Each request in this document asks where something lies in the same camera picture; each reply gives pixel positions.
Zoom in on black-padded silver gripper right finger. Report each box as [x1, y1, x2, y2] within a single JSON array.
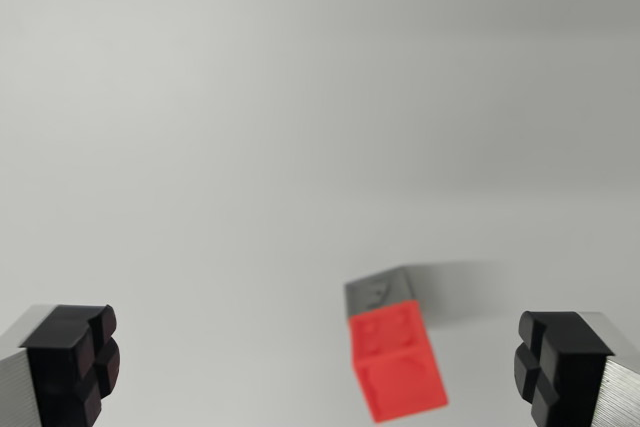
[[512, 310, 640, 427]]

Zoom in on black-padded silver gripper left finger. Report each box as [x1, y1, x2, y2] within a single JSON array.
[[0, 303, 122, 427]]

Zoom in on red studded cube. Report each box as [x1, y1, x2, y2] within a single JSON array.
[[348, 299, 449, 423]]

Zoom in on grey embossed cube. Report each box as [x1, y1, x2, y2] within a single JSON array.
[[343, 267, 419, 321]]

